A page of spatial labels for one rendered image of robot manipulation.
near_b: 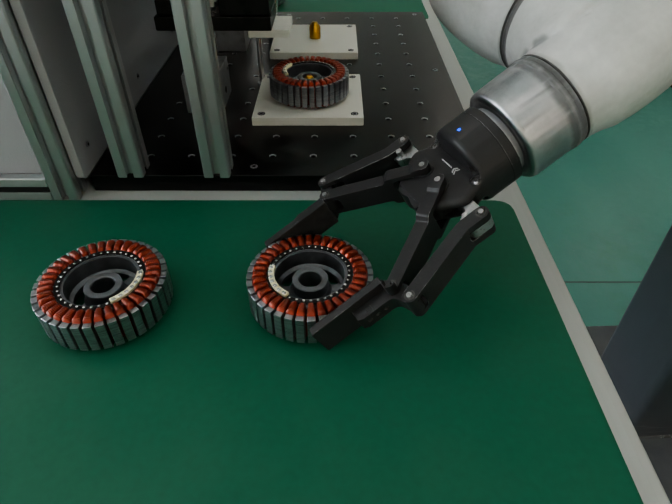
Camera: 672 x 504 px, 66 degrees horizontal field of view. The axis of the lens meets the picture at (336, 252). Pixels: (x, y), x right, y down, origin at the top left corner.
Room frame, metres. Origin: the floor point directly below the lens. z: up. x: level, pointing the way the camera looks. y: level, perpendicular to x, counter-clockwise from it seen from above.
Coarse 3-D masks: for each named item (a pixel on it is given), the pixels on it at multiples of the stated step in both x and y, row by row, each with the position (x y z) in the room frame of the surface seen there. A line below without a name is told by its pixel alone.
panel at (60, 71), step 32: (32, 0) 0.53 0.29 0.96; (128, 0) 0.77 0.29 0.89; (32, 32) 0.51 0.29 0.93; (64, 32) 0.57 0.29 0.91; (128, 32) 0.74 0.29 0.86; (160, 32) 0.88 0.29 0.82; (64, 64) 0.55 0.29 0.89; (128, 64) 0.71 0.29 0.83; (160, 64) 0.84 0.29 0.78; (64, 96) 0.52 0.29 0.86; (64, 128) 0.51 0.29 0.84; (96, 128) 0.57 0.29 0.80; (96, 160) 0.54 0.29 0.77
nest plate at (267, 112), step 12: (264, 84) 0.75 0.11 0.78; (360, 84) 0.75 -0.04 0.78; (264, 96) 0.71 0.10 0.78; (348, 96) 0.71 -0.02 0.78; (360, 96) 0.71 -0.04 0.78; (264, 108) 0.67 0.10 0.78; (276, 108) 0.67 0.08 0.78; (288, 108) 0.67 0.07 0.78; (300, 108) 0.67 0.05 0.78; (324, 108) 0.67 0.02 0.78; (336, 108) 0.67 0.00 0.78; (348, 108) 0.67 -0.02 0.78; (360, 108) 0.67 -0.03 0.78; (252, 120) 0.64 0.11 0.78; (264, 120) 0.64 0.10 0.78; (276, 120) 0.64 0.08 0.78; (288, 120) 0.64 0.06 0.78; (300, 120) 0.64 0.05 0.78; (312, 120) 0.64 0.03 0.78; (324, 120) 0.64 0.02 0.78; (336, 120) 0.64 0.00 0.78; (348, 120) 0.64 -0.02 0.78; (360, 120) 0.64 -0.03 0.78
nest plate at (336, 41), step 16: (304, 32) 0.98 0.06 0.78; (320, 32) 0.98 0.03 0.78; (336, 32) 0.98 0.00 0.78; (352, 32) 0.98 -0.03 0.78; (272, 48) 0.90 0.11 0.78; (288, 48) 0.90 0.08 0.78; (304, 48) 0.90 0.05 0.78; (320, 48) 0.90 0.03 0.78; (336, 48) 0.90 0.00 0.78; (352, 48) 0.90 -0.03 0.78
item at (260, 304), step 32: (256, 256) 0.36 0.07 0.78; (288, 256) 0.36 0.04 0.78; (320, 256) 0.36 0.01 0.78; (352, 256) 0.35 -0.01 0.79; (256, 288) 0.31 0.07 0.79; (288, 288) 0.33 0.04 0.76; (320, 288) 0.32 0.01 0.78; (352, 288) 0.31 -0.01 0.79; (256, 320) 0.30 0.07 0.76; (288, 320) 0.28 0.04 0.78
